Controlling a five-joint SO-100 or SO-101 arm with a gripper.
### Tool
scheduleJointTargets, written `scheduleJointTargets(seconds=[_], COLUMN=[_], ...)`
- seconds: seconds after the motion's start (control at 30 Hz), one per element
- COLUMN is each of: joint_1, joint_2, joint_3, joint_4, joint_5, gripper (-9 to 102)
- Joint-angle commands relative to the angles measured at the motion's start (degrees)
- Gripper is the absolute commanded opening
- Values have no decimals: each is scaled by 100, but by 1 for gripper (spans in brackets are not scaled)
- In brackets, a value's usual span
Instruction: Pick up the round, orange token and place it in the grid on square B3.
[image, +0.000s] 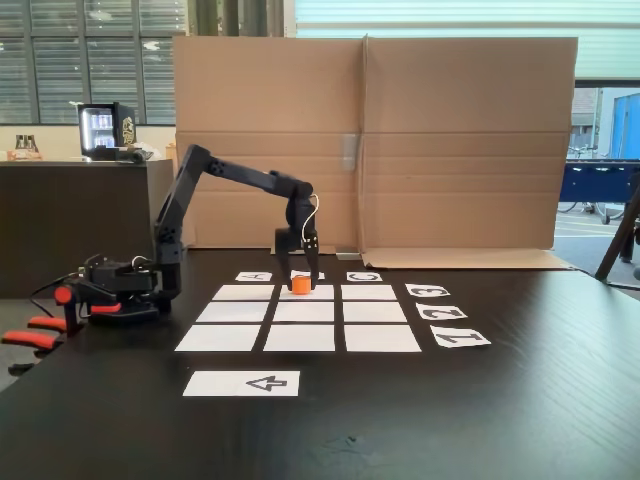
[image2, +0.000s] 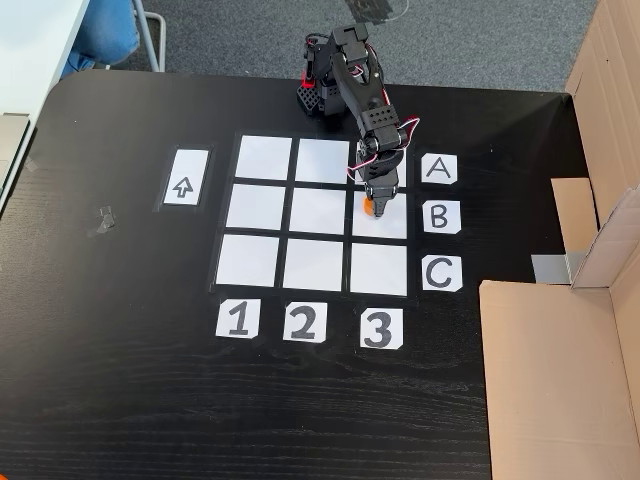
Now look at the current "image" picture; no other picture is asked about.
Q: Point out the round orange token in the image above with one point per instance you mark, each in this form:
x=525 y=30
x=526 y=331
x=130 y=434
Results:
x=301 y=286

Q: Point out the white paper grid sheet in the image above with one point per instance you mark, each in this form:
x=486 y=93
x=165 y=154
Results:
x=300 y=312

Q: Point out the paper sheet letter B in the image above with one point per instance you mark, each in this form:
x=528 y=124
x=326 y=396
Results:
x=321 y=275

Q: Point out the grey tape strip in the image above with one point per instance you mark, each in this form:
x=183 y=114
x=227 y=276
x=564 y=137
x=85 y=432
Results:
x=351 y=152
x=348 y=255

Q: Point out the paper sheet letter C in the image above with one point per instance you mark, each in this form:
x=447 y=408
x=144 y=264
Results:
x=352 y=276

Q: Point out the paper sheet letter A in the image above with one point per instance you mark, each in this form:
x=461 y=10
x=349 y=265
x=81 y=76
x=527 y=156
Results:
x=241 y=277

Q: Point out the paper sheet number 3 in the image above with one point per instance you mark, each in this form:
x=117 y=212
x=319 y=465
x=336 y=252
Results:
x=411 y=287

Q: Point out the paper sheet with arrow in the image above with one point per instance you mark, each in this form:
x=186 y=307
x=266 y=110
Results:
x=220 y=384

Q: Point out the paper sheet number 2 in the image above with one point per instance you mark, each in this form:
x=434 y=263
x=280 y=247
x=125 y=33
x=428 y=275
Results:
x=460 y=315

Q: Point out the large brown cardboard screen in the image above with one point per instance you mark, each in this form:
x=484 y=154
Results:
x=450 y=150

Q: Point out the paper sheet number 1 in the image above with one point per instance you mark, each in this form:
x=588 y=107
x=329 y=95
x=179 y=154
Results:
x=482 y=342

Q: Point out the black mini fridge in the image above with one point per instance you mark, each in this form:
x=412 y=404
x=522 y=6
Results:
x=125 y=130

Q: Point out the dark counter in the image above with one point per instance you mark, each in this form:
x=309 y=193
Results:
x=75 y=225

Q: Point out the black and red clamp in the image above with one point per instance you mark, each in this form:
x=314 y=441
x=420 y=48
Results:
x=35 y=340

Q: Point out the bottle carrier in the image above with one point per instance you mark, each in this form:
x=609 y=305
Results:
x=27 y=144

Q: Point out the flat brown box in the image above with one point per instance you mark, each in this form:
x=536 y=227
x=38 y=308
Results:
x=22 y=156

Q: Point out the dark wooden leg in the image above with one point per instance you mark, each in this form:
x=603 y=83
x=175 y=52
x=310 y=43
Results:
x=617 y=240

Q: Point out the blue container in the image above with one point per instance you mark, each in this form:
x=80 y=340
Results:
x=627 y=125

